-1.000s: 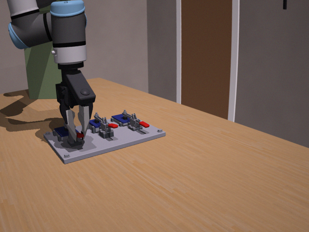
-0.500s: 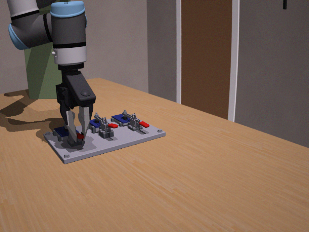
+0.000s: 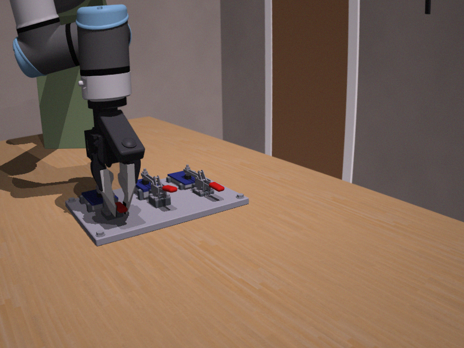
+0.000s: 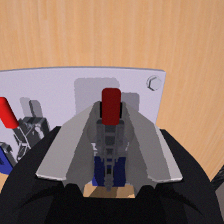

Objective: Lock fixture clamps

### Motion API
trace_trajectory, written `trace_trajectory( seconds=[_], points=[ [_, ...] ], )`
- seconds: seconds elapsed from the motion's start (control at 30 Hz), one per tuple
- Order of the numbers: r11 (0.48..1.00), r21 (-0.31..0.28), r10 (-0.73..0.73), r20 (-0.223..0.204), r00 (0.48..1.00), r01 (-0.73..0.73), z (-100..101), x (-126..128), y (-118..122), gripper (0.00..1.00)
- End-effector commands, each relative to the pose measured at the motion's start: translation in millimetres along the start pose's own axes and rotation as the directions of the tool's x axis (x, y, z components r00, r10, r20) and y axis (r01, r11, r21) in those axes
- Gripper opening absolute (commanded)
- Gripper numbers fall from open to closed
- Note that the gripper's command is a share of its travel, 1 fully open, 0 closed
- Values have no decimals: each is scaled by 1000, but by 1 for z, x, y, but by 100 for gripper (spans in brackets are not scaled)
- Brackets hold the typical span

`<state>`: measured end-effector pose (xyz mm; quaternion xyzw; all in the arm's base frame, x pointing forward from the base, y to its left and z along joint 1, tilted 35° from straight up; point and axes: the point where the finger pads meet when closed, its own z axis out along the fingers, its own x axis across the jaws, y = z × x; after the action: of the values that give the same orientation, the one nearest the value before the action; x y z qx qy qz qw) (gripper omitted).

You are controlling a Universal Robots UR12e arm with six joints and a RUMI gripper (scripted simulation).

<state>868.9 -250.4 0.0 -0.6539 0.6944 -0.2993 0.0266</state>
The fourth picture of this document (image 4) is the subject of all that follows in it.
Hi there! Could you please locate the pale grey fixture plate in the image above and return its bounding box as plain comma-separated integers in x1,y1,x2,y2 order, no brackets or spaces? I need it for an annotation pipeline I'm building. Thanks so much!
0,66,166,165

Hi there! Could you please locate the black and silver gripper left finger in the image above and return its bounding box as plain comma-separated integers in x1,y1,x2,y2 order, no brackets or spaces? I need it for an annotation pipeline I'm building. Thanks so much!
0,101,102,224

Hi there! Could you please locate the blue rectangular plate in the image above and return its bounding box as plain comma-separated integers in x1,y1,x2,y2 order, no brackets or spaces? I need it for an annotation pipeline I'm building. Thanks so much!
0,143,15,175

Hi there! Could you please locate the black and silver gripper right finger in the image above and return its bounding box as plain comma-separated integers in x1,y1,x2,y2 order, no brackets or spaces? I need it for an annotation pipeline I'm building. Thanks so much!
120,102,224,224

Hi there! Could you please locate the dark blue rectangular block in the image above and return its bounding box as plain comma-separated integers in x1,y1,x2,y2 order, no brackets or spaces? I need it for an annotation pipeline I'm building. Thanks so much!
92,152,126,187

